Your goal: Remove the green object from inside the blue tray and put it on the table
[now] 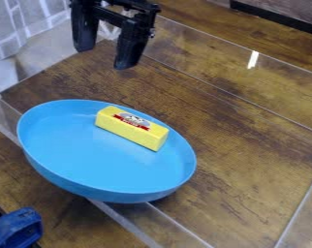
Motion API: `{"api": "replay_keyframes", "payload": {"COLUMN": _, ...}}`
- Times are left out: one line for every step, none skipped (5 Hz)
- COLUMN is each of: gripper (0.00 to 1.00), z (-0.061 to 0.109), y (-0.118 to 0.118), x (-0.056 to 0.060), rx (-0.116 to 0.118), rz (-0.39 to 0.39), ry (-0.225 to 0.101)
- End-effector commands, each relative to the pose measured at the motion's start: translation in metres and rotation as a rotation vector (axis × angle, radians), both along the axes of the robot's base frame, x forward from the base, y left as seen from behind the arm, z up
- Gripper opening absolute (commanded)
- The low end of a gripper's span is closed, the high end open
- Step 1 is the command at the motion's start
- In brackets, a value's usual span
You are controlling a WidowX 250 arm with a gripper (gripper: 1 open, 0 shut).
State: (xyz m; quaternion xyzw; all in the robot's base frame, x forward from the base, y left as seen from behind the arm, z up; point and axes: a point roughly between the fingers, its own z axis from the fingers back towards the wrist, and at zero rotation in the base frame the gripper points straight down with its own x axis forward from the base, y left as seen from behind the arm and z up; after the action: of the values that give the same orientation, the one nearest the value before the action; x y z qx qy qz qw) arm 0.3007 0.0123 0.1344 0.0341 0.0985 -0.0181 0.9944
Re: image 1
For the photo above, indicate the white checkered cloth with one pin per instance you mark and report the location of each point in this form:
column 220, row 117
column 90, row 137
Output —
column 25, row 18

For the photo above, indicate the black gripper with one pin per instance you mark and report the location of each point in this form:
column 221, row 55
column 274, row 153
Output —
column 137, row 12

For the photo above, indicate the yellow butter block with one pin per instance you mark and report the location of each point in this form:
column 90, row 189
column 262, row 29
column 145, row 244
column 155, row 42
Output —
column 133, row 127

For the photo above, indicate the blue oval tray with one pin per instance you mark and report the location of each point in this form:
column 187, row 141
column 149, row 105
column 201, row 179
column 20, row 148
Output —
column 95, row 164

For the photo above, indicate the dark baseboard strip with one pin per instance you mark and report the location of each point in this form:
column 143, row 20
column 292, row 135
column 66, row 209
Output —
column 281, row 19

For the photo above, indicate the clear acrylic barrier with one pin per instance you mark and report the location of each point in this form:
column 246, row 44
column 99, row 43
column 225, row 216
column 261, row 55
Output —
column 241, row 106

